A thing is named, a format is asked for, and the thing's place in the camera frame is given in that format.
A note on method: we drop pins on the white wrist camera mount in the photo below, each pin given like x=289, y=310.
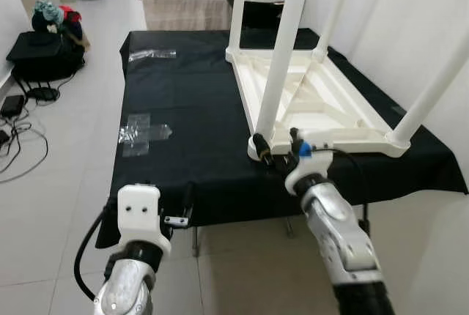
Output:
x=141, y=216
x=315, y=165

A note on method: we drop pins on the beige striped cloth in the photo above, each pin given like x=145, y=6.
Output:
x=183, y=13

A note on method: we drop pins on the black power strip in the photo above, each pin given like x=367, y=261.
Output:
x=4, y=137

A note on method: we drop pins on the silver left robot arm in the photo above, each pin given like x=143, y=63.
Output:
x=128, y=286

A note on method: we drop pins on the black round bowl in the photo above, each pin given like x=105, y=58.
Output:
x=260, y=13

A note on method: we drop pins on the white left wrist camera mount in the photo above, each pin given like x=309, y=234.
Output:
x=141, y=216

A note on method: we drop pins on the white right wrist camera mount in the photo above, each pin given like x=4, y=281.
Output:
x=315, y=165

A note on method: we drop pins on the black tablecloth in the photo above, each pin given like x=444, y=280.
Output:
x=198, y=110

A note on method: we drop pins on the metal table leg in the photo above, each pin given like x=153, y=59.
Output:
x=195, y=242

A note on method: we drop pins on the black case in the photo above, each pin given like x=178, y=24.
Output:
x=44, y=55

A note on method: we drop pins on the white plastic children table top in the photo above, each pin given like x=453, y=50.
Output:
x=330, y=102

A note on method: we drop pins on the black oval floor object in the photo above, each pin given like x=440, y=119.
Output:
x=42, y=94

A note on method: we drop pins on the clear plastic bag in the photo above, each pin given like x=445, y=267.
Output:
x=143, y=133
x=152, y=55

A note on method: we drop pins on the black power adapter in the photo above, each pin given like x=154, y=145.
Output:
x=12, y=105

